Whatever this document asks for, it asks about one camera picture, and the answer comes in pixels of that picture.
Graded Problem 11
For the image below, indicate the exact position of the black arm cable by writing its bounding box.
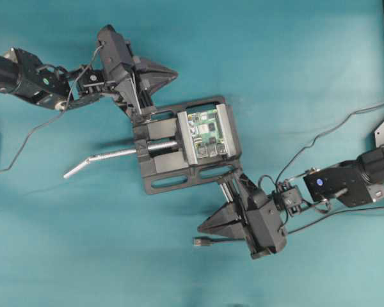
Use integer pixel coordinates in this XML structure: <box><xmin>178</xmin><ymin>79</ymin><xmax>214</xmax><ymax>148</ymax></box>
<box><xmin>0</xmin><ymin>44</ymin><xmax>104</xmax><ymax>179</ymax></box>
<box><xmin>275</xmin><ymin>99</ymin><xmax>384</xmax><ymax>189</ymax></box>

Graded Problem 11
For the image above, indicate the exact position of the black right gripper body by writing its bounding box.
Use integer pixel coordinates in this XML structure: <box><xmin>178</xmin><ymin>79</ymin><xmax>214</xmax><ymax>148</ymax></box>
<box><xmin>220</xmin><ymin>169</ymin><xmax>287</xmax><ymax>260</ymax></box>

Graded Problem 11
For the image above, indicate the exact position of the black bench vise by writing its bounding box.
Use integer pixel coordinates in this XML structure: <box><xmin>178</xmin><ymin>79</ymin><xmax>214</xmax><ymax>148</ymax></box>
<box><xmin>132</xmin><ymin>96</ymin><xmax>242</xmax><ymax>194</ymax></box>

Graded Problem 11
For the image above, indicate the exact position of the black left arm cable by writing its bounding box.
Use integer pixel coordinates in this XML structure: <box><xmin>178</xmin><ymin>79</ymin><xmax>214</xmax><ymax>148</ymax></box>
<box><xmin>0</xmin><ymin>44</ymin><xmax>104</xmax><ymax>179</ymax></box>

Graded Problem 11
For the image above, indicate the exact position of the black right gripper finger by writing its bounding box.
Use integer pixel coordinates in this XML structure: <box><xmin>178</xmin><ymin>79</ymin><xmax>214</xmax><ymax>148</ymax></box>
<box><xmin>197</xmin><ymin>202</ymin><xmax>243</xmax><ymax>231</ymax></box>
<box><xmin>198</xmin><ymin>221</ymin><xmax>245</xmax><ymax>240</ymax></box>

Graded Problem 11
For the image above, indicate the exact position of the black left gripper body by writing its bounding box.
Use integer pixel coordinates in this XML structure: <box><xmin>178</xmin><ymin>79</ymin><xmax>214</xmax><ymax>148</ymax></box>
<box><xmin>97</xmin><ymin>24</ymin><xmax>154</xmax><ymax>123</ymax></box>

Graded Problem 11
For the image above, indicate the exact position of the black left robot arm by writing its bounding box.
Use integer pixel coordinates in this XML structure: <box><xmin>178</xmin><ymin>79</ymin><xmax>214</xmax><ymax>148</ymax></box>
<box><xmin>0</xmin><ymin>25</ymin><xmax>178</xmax><ymax>122</ymax></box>

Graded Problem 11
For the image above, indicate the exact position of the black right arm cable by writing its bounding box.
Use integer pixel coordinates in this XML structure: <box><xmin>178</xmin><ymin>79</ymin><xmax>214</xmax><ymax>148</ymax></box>
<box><xmin>275</xmin><ymin>99</ymin><xmax>384</xmax><ymax>189</ymax></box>

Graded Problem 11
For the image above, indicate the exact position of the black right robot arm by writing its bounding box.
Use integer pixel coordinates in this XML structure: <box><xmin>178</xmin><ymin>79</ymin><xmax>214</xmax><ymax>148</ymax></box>
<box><xmin>193</xmin><ymin>146</ymin><xmax>384</xmax><ymax>259</ymax></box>

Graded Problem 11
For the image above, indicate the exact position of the black USB cable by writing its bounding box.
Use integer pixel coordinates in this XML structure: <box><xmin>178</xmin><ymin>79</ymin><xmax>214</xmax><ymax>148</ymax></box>
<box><xmin>191</xmin><ymin>206</ymin><xmax>384</xmax><ymax>248</ymax></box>

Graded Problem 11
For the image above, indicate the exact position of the silver vise screw handle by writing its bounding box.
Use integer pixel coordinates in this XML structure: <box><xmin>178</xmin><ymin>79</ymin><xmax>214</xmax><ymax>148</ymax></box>
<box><xmin>63</xmin><ymin>141</ymin><xmax>178</xmax><ymax>179</ymax></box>

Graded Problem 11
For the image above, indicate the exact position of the green circuit board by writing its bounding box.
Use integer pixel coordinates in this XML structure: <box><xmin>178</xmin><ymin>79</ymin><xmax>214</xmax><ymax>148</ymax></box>
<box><xmin>188</xmin><ymin>109</ymin><xmax>227</xmax><ymax>159</ymax></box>

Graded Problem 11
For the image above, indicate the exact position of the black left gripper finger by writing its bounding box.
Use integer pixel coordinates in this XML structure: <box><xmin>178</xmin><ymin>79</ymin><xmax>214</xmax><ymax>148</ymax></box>
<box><xmin>132</xmin><ymin>56</ymin><xmax>178</xmax><ymax>84</ymax></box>
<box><xmin>134</xmin><ymin>76</ymin><xmax>176</xmax><ymax>107</ymax></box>

